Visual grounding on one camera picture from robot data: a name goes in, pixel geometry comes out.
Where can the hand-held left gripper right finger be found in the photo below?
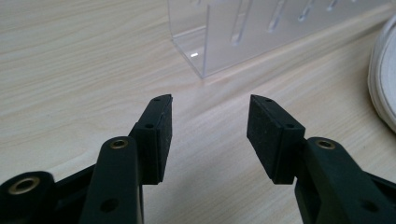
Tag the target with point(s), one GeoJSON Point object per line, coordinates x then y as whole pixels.
{"type": "Point", "coordinates": [280, 143]}

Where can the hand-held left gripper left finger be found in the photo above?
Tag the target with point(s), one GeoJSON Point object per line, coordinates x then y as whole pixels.
{"type": "Point", "coordinates": [149, 146]}

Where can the clear acrylic slotted rack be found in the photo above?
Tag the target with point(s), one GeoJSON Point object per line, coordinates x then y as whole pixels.
{"type": "Point", "coordinates": [249, 34]}

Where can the stack of white plates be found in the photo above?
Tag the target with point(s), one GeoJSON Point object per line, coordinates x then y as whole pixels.
{"type": "Point", "coordinates": [384, 77]}

